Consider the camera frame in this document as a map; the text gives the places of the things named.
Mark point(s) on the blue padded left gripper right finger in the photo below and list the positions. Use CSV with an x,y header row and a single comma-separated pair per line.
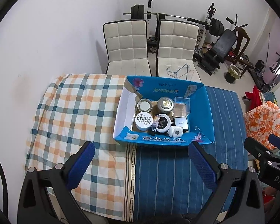
x,y
206,165

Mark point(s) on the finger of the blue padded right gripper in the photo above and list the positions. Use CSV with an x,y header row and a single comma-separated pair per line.
x,y
274,140
260,152

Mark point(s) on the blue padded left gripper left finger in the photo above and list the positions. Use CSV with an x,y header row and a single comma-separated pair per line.
x,y
77,164

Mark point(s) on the small white rounded case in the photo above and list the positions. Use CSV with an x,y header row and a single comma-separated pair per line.
x,y
175,131

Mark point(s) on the grey square box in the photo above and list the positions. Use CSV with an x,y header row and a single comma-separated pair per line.
x,y
182,122

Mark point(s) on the white jar with black lid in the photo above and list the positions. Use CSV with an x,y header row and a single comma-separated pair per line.
x,y
164,123

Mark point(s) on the small colourful tube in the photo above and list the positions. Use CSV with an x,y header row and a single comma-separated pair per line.
x,y
154,126

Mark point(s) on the silver round tin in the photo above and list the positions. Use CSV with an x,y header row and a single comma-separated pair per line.
x,y
165,105

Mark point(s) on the white jar with logo lid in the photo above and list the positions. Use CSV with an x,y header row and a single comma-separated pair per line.
x,y
143,121

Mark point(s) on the small silver lid jar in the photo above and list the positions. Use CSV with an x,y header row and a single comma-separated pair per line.
x,y
145,105

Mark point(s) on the orange floral cushion chair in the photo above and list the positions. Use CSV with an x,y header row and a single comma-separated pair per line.
x,y
262,121

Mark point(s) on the blue cardboard box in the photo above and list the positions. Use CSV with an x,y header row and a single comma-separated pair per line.
x,y
200,119

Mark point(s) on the plaid and blue tablecloth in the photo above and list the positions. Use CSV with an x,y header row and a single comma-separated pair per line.
x,y
124,181

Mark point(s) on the red cloth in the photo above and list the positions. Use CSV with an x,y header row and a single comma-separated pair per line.
x,y
254,98

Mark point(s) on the waste bin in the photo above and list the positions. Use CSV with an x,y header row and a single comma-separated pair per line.
x,y
233,73

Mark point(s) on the black weight bench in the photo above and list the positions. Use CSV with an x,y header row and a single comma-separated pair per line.
x,y
215,55

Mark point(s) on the barbell with rack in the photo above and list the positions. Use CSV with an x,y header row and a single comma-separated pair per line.
x,y
210,25

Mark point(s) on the right white padded chair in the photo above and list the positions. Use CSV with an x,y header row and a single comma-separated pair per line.
x,y
176,47

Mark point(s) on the white padded chair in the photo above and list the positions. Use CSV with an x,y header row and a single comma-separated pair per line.
x,y
126,45
176,47

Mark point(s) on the left white padded chair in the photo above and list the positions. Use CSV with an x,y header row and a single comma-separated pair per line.
x,y
126,45

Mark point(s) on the wire clothes hanger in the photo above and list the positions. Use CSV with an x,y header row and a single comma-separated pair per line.
x,y
184,72

